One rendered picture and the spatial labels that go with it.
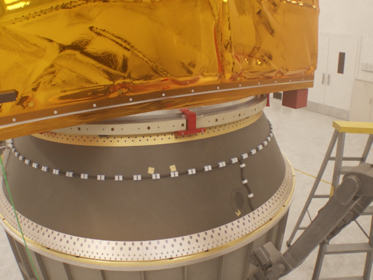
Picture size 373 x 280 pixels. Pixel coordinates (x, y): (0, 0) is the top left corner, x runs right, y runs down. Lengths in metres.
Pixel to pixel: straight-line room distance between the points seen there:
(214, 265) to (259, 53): 1.11
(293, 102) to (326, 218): 1.43
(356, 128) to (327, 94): 6.94
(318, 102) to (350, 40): 2.15
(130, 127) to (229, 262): 0.83
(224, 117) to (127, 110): 0.46
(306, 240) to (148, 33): 0.89
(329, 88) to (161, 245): 8.19
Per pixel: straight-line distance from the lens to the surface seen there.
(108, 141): 1.30
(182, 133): 1.24
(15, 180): 1.72
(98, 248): 1.33
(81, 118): 1.13
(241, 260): 1.59
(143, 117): 1.27
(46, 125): 1.10
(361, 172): 0.66
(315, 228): 0.80
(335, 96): 9.00
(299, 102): 2.12
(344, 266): 3.24
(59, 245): 1.42
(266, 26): 1.61
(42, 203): 1.49
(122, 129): 1.23
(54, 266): 1.58
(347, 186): 0.67
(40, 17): 1.02
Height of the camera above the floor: 2.06
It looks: 20 degrees down
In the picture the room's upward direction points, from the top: straight up
